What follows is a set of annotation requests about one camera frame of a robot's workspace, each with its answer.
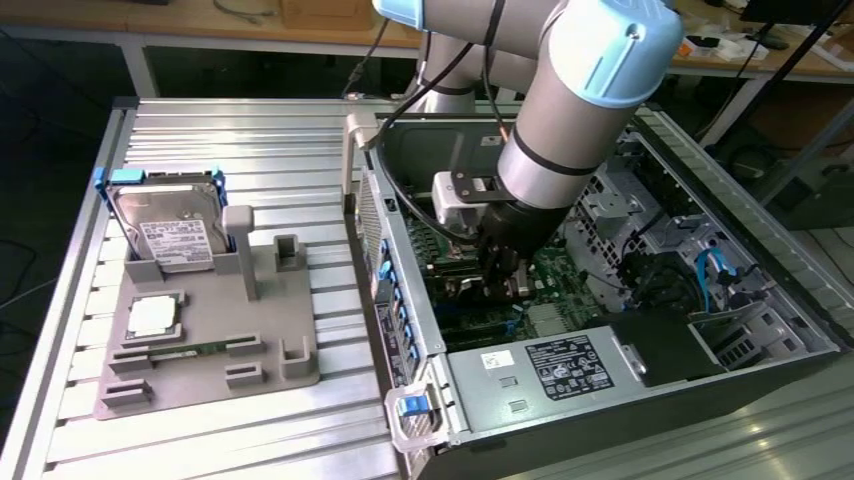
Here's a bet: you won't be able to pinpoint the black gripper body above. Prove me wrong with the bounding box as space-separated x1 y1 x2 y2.
474 198 569 262

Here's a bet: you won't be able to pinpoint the black RAM stick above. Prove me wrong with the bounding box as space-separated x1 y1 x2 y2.
430 260 484 282

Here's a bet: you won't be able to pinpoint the green motherboard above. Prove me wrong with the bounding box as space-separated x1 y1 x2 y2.
402 192 601 352

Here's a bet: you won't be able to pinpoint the silver chipset heatsink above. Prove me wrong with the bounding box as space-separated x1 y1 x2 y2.
524 305 569 338

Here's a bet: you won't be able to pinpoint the metal disk bay cage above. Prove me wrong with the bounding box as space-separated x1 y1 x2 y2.
573 159 676 262

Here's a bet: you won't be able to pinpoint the grey power supply unit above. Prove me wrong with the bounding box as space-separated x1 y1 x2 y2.
446 327 649 434

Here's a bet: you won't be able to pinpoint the black plastic shroud box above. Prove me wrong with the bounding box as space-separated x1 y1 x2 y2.
612 309 729 389

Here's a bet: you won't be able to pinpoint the plain grey corner clamp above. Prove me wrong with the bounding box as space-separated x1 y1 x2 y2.
345 112 390 151

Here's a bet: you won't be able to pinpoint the grey clamp with blue latch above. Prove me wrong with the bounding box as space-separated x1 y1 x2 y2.
385 384 450 454

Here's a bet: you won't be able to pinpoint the open black PC case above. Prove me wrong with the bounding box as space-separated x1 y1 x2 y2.
342 102 854 480

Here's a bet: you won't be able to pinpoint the cluttered wooden desk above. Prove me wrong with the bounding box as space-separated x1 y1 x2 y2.
665 0 854 146

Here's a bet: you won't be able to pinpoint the orange and white plastic parts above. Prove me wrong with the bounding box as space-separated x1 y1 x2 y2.
679 32 763 62

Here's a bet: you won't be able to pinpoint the green RAM stick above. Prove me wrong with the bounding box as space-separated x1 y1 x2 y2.
146 342 232 358

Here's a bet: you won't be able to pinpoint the grey parts rack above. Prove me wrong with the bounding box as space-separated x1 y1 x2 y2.
94 203 326 422

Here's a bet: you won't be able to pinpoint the hard disk in blue caddy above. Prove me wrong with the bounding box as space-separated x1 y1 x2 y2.
90 168 229 277

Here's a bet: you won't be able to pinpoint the silver CPU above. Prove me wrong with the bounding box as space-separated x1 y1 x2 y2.
126 299 179 338

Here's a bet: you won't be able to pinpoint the black stand pole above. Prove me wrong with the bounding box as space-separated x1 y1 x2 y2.
765 0 852 86

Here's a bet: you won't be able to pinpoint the black monitor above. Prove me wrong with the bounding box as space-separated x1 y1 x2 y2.
737 0 854 51

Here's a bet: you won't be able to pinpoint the long wooden desk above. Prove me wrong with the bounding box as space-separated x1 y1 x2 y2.
0 0 428 99

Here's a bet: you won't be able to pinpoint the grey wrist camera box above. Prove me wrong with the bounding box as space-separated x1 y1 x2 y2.
430 170 501 242

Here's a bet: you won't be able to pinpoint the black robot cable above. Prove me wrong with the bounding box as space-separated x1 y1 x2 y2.
341 0 512 247

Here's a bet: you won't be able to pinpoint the blue disk wire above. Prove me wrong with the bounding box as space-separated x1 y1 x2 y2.
695 248 736 314

